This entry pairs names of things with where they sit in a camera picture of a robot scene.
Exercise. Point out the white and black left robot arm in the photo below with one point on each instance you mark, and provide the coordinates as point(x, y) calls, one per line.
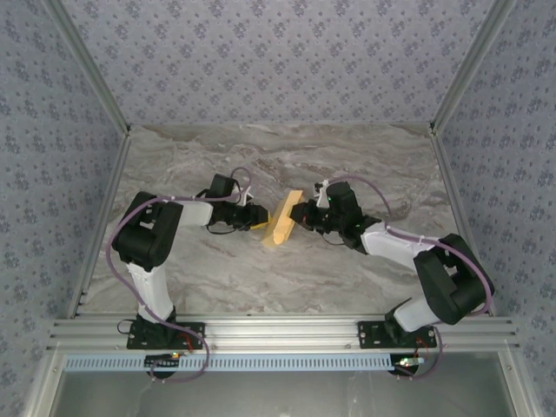
point(152, 291)

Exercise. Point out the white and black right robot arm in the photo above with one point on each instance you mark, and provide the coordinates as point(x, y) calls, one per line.
point(391, 243)

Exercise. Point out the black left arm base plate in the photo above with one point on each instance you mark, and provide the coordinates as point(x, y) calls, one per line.
point(191, 336)

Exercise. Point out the yellow paper box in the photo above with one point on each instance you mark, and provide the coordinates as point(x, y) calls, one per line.
point(282, 221)

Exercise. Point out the aluminium table side rail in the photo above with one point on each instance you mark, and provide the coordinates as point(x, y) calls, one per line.
point(447, 174)
point(110, 191)

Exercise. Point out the aluminium frame post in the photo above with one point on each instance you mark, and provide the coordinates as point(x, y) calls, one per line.
point(473, 65)
point(87, 65)

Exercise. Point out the small circuit board with LEDs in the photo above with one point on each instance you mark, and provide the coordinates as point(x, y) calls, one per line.
point(165, 358)
point(408, 361)

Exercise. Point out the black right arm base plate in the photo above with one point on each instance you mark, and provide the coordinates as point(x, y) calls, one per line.
point(369, 334)

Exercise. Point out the aluminium mounting rail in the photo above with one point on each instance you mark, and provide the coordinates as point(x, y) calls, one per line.
point(282, 334)

